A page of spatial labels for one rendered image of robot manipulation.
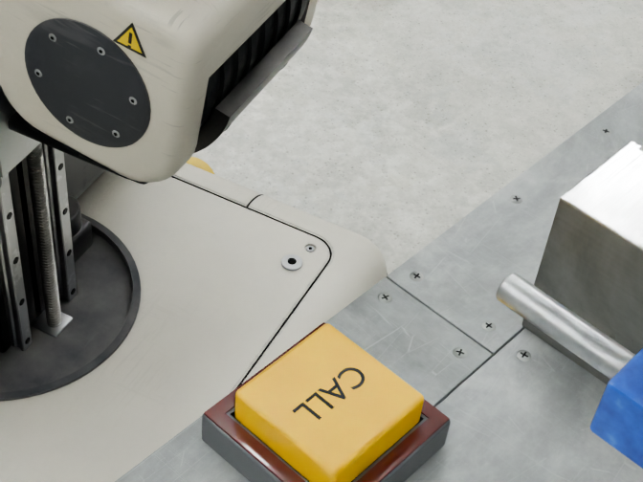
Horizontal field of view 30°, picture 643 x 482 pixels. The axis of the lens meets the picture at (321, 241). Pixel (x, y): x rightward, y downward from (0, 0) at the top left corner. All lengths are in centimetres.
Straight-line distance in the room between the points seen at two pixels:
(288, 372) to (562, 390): 14
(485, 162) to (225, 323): 78
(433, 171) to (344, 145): 15
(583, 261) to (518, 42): 167
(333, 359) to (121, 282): 81
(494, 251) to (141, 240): 77
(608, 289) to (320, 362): 14
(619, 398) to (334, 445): 15
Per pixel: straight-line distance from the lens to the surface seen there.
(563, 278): 58
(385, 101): 203
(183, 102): 82
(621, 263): 56
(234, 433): 53
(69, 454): 119
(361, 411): 52
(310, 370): 53
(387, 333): 60
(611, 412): 42
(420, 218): 183
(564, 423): 59
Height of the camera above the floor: 125
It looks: 45 degrees down
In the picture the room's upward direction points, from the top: 6 degrees clockwise
